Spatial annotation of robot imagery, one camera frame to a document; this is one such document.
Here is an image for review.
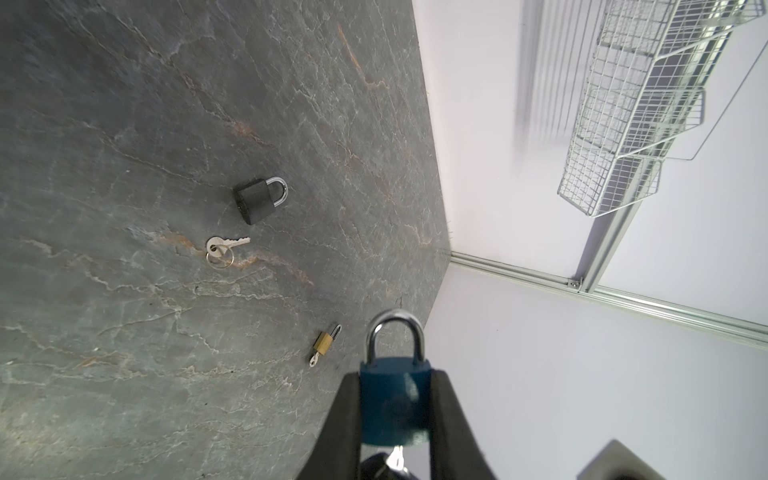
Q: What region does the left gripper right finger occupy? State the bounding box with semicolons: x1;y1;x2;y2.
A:
429;369;496;480

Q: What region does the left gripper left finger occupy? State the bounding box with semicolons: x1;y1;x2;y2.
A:
297;373;362;480

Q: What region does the blue padlock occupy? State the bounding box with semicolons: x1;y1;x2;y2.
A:
359;309;432;447

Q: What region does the gold padlock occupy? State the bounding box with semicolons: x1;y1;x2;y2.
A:
309;324;342;368

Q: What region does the silver key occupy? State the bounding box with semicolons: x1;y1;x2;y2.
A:
205;236;251;270

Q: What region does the black padlock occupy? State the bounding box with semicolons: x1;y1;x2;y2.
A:
232;176;288;225

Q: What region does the white wire shelf basket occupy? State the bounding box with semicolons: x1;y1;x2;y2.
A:
558;1;767;218

